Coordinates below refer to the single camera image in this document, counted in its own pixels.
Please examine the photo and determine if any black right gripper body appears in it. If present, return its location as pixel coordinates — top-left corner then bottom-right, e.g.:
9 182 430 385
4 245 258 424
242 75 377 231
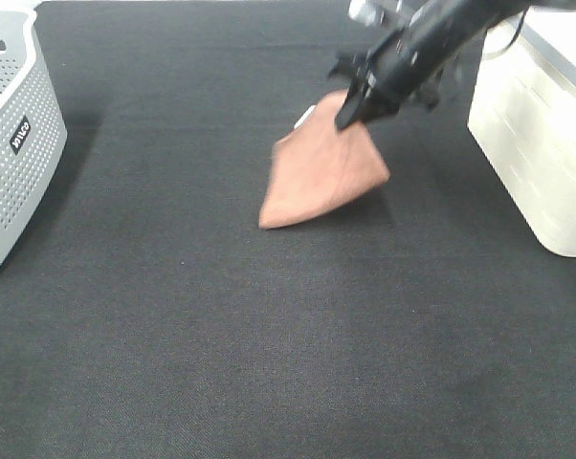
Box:
328 26 454 116

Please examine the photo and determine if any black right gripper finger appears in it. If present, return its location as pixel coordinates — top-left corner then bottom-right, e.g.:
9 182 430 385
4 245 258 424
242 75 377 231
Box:
335 87 398 131

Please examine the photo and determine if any brown towel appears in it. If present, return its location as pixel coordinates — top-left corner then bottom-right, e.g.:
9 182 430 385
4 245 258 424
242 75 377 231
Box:
258 90 390 230

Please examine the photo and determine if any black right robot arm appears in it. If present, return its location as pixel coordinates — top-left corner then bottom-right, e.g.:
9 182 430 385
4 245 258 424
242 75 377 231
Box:
329 1 532 131

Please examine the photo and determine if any white plastic storage bin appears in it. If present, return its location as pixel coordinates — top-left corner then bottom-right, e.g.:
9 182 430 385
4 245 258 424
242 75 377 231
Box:
468 9 576 257

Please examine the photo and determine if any black table mat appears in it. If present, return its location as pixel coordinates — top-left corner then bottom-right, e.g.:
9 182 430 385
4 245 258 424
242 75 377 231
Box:
0 1 576 458

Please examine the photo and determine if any grey perforated laundry basket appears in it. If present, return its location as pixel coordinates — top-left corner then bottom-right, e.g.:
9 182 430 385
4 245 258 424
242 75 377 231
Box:
0 1 67 266

